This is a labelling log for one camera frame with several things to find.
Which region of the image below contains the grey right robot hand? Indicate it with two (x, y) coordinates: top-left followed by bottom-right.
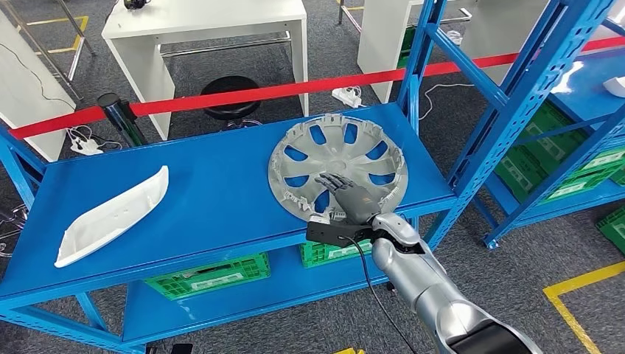
(315, 172), (384, 226)

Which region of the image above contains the grey wheel hubcap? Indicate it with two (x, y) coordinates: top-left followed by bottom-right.
(268, 114), (409, 226)

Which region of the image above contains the blue metal shelf rack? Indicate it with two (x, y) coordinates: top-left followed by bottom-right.
(0, 0), (618, 354)
(471, 17), (625, 250)

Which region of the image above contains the white plastic part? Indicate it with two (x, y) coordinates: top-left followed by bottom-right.
(603, 75), (625, 99)

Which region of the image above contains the white power strip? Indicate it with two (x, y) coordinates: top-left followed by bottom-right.
(67, 125), (123, 156)
(332, 86), (365, 108)

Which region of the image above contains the red barrier belt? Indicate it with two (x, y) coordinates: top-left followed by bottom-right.
(8, 36), (625, 140)

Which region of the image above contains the white rectangular table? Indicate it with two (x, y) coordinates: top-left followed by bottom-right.
(461, 0), (553, 85)
(101, 0), (310, 141)
(0, 10), (77, 163)
(357, 0), (425, 103)

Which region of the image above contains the black round stool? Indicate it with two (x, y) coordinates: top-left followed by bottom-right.
(200, 75), (262, 132)

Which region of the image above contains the white plastic mirror cover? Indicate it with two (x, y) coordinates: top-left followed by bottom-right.
(54, 165), (170, 268)

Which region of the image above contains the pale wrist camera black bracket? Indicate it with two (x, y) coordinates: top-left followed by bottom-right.
(306, 215), (380, 248)

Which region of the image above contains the black camera cable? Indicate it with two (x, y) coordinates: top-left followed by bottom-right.
(341, 235), (419, 354)

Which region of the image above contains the black barrier post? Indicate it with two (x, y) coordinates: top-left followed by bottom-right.
(97, 92), (149, 148)

